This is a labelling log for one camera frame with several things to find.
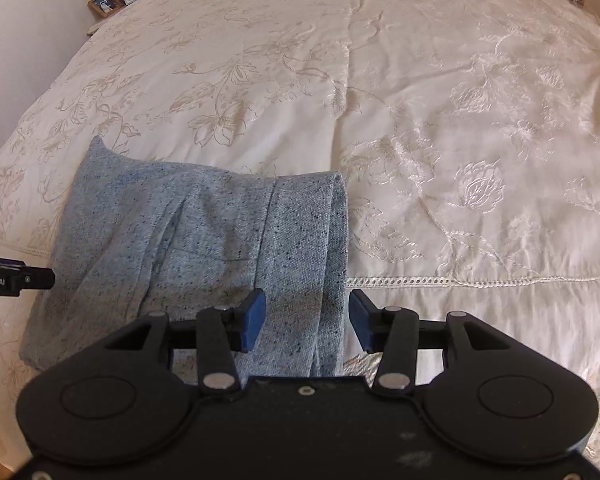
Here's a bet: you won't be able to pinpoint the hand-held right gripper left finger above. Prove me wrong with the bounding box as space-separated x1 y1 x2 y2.
102 289 267 398

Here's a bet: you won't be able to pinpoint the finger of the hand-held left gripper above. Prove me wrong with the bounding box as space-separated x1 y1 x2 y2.
22 267 56 292

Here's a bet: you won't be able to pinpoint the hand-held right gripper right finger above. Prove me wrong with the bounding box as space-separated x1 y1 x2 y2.
348 290 514 398

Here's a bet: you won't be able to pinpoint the light blue speckled pants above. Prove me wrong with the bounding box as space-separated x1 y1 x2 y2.
19 135 350 380

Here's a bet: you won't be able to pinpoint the white embroidered bedspread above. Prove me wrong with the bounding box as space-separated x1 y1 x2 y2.
0 0 600 480

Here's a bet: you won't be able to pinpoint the wooden picture frame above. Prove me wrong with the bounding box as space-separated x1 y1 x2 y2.
87 0 125 19

